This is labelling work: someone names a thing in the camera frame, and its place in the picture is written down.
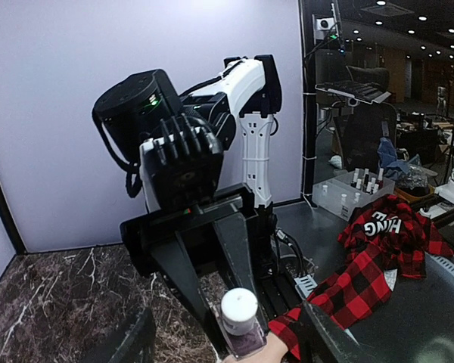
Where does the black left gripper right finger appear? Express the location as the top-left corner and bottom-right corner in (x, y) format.
(300, 301), (377, 363)

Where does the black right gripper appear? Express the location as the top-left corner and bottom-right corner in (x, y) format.
(120, 183), (258, 355)

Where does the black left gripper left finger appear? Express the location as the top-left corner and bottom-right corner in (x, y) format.
(82, 308), (156, 363)

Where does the purple nail polish bottle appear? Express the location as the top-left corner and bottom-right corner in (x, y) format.
(219, 287), (266, 360)

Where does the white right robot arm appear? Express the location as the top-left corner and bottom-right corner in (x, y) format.
(92, 54), (281, 360)

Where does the red plaid sleeve forearm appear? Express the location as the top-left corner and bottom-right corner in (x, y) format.
(267, 194), (454, 360)

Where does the person's bare hand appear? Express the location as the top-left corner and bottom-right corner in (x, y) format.
(222, 333), (288, 363)

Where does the clear nail polish organizer box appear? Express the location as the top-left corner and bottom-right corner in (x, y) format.
(312, 169), (395, 221)

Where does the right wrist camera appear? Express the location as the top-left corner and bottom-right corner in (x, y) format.
(139, 114), (224, 212)

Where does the grey slotted cable duct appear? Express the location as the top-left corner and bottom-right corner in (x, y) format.
(294, 254), (454, 299)

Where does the black right frame post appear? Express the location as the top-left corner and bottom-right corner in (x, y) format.
(298, 0), (317, 206)

